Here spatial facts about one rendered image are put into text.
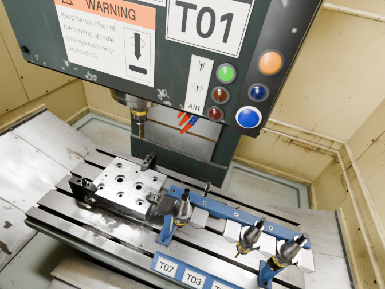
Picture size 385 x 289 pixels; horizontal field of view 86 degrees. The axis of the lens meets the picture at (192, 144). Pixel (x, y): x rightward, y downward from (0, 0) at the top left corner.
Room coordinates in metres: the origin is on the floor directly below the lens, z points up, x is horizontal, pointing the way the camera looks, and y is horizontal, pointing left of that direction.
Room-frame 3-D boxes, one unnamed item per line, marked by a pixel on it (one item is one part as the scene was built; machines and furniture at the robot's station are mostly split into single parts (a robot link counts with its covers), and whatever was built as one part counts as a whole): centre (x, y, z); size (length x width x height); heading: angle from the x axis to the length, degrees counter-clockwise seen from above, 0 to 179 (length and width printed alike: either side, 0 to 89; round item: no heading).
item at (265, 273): (0.33, -0.40, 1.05); 0.10 x 0.05 x 0.30; 169
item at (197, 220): (0.34, -0.06, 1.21); 0.07 x 0.05 x 0.01; 169
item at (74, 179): (0.51, 0.44, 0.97); 0.13 x 0.03 x 0.15; 79
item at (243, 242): (0.31, -0.23, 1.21); 0.06 x 0.06 x 0.03
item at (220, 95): (0.27, -0.02, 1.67); 0.02 x 0.01 x 0.02; 79
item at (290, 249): (0.29, -0.33, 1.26); 0.04 x 0.04 x 0.07
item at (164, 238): (0.42, 0.03, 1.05); 0.10 x 0.05 x 0.30; 169
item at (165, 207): (0.36, 0.04, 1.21); 0.07 x 0.05 x 0.01; 169
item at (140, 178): (0.58, 0.26, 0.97); 0.29 x 0.23 x 0.05; 79
